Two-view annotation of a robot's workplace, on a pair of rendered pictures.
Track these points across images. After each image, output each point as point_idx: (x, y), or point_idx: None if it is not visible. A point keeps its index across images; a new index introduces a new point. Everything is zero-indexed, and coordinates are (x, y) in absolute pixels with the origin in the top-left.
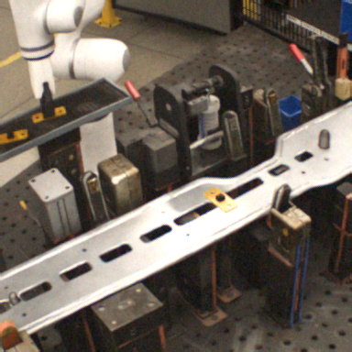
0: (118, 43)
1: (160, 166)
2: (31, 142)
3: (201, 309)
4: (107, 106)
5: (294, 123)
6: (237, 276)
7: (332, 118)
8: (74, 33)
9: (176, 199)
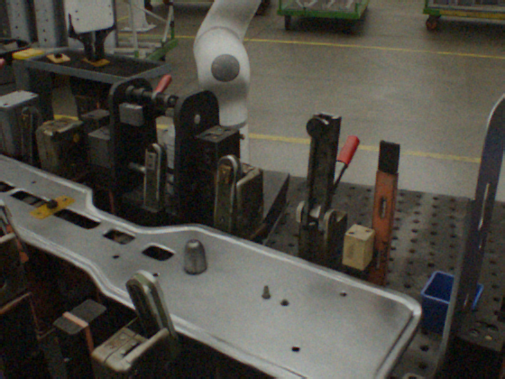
0: (224, 43)
1: (94, 158)
2: (46, 64)
3: None
4: (105, 74)
5: (431, 312)
6: None
7: (283, 265)
8: (218, 18)
9: (55, 184)
